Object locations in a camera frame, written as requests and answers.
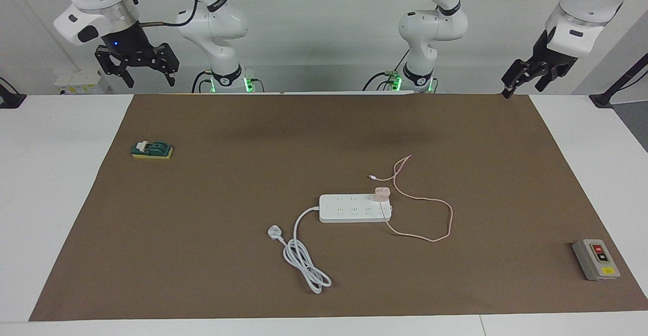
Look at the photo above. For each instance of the black clamp mount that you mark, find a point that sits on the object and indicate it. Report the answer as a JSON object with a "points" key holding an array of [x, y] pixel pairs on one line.
{"points": [[10, 100]]}

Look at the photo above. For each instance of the white power strip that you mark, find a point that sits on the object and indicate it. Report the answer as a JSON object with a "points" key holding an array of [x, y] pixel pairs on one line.
{"points": [[349, 209]]}

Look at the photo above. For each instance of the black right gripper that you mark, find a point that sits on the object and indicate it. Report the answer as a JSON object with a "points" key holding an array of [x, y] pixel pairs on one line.
{"points": [[130, 47]]}

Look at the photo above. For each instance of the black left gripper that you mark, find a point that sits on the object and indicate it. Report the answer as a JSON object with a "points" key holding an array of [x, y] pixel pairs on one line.
{"points": [[549, 60]]}

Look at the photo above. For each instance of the white wall socket box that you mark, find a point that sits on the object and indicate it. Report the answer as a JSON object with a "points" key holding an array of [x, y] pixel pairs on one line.
{"points": [[76, 83]]}

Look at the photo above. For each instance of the brown table mat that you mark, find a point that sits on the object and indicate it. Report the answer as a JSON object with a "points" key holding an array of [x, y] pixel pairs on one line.
{"points": [[455, 275]]}

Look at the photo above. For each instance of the pink charger adapter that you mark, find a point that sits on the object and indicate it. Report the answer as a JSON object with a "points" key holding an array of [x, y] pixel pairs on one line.
{"points": [[382, 194]]}

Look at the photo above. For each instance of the grey on-off switch box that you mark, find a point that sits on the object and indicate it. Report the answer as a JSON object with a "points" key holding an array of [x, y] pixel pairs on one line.
{"points": [[597, 260]]}

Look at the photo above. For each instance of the green knife switch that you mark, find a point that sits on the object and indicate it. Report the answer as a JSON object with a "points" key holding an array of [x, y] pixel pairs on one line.
{"points": [[157, 149]]}

